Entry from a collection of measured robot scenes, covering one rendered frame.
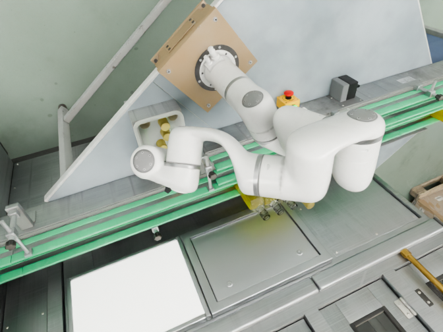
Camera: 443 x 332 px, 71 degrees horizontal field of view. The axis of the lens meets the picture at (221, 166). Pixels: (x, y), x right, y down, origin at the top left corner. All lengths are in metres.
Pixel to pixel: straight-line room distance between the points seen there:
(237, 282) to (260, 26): 0.89
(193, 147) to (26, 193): 1.25
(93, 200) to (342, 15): 1.17
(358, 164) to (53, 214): 1.02
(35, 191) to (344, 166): 1.47
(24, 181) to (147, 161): 1.25
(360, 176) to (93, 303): 0.94
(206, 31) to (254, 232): 0.74
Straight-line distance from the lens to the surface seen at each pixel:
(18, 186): 1.85
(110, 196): 1.23
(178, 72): 1.00
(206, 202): 1.23
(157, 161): 0.66
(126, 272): 1.23
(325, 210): 1.40
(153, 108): 1.11
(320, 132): 0.56
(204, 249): 1.21
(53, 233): 1.23
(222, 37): 1.02
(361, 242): 1.33
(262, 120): 0.81
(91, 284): 1.25
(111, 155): 1.22
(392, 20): 1.61
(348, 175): 0.65
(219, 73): 0.95
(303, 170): 0.55
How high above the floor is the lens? 1.74
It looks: 45 degrees down
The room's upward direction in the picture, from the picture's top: 146 degrees clockwise
